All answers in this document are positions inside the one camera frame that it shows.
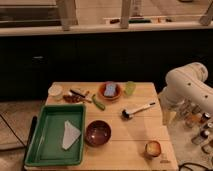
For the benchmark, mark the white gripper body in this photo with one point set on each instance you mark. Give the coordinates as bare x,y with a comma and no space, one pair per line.
169,100

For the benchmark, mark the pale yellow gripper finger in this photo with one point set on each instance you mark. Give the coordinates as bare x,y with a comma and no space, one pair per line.
168,116

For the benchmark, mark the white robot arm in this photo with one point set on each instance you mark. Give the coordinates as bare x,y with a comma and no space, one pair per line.
186,91

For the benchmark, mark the orange bowl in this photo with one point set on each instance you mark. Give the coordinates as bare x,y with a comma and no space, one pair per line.
102,89

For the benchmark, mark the purple bowl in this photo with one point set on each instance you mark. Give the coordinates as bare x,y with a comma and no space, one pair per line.
97,133

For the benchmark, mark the yellow red apple cup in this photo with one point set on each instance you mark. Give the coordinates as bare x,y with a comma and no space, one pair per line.
153,148

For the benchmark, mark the spice bottle dark cap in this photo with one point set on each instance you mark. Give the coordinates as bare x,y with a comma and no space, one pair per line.
201,137

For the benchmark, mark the green plastic cup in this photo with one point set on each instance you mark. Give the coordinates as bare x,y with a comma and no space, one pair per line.
129,88

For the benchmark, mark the blue sponge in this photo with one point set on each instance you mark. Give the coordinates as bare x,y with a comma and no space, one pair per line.
110,89

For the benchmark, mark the green cucumber toy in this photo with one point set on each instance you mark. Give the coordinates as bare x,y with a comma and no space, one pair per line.
97,103

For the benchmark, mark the brown toy food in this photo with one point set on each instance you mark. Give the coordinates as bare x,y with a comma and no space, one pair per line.
72,99

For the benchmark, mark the white folded cloth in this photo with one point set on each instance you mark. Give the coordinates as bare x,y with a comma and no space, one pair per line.
71,134

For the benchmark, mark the green plastic tray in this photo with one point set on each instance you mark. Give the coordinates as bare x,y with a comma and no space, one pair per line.
45,148

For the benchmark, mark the white small cup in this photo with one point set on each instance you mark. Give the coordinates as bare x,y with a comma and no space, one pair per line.
55,91

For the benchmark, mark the black handled utensil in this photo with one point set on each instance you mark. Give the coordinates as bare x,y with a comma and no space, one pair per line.
81,95

